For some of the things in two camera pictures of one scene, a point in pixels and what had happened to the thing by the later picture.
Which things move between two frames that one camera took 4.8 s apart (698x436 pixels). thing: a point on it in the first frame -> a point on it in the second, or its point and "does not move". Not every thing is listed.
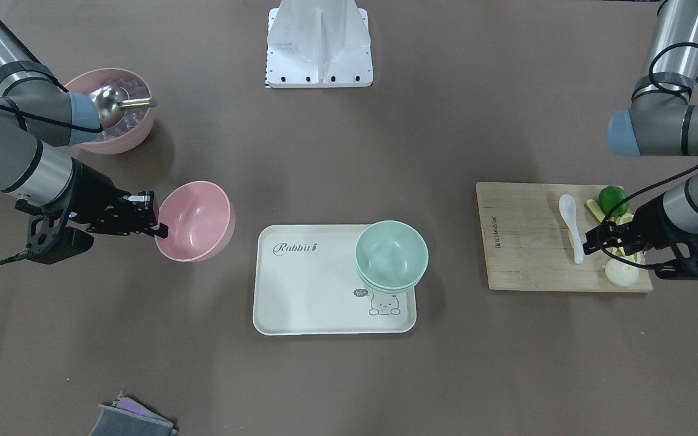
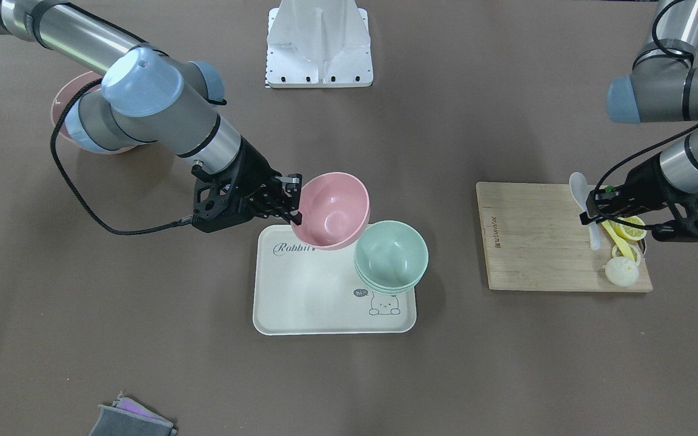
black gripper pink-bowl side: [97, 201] -> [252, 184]
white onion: [620, 273] does not move
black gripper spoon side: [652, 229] -> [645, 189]
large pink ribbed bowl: [85, 82] -> [66, 93]
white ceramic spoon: [567, 208] -> [580, 190]
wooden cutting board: [528, 244] does not move
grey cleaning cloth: [127, 417] does not move
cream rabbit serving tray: [306, 283] does not move
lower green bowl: [393, 291] does not move
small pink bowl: [200, 221] -> [335, 211]
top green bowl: [391, 254] does not move
